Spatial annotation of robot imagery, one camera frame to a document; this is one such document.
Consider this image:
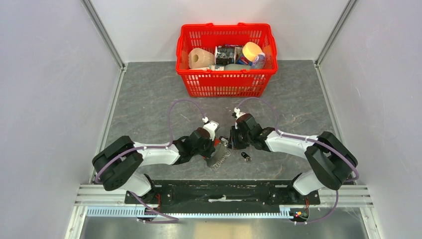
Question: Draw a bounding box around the silver key with black tag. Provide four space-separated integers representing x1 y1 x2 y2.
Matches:
241 152 252 162

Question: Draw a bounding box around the toilet paper roll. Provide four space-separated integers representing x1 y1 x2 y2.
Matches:
188 48 215 69

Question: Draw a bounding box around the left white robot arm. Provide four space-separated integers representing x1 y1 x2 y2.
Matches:
92 126 216 203

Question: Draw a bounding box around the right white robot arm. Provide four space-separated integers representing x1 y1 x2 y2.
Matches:
230 108 359 204

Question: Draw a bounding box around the dark snack packet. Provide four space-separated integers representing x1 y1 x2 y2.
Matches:
214 46 235 66

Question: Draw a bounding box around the red plastic shopping basket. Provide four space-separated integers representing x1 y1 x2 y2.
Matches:
176 23 278 97

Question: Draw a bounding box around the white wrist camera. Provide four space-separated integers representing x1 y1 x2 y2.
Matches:
232 108 245 120
202 117 219 141

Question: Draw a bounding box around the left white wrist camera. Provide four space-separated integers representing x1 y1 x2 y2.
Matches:
202 117 219 141

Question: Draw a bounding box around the clear plastic bottle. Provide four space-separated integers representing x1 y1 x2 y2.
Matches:
251 52 266 70

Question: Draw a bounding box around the white toothed cable strip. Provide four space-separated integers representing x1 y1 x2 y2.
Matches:
86 207 293 219

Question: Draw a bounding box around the orange sponge disc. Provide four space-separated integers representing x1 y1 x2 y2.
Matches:
242 41 262 62

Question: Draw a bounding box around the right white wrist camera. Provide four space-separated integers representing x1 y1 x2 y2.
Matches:
232 108 245 120

